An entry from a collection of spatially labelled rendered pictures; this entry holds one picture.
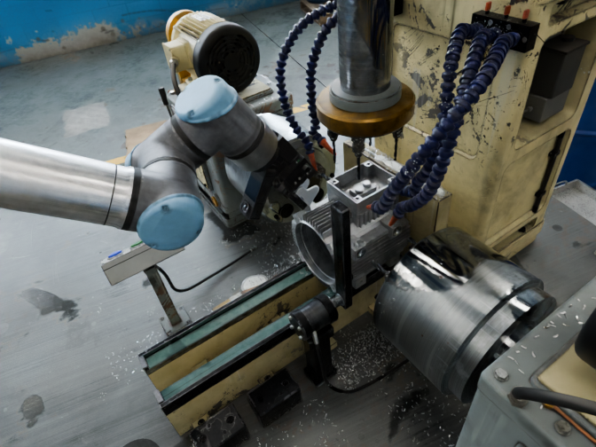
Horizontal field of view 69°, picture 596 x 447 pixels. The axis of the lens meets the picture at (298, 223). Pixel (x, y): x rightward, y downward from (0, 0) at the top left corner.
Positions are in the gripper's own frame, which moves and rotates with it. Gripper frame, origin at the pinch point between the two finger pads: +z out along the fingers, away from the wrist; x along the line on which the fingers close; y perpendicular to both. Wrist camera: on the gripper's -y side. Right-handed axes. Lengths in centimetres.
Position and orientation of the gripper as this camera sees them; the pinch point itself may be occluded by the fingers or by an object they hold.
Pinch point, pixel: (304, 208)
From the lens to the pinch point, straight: 94.5
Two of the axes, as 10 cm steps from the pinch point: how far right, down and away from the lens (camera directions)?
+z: 5.0, 4.2, 7.6
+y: 6.6, -7.5, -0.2
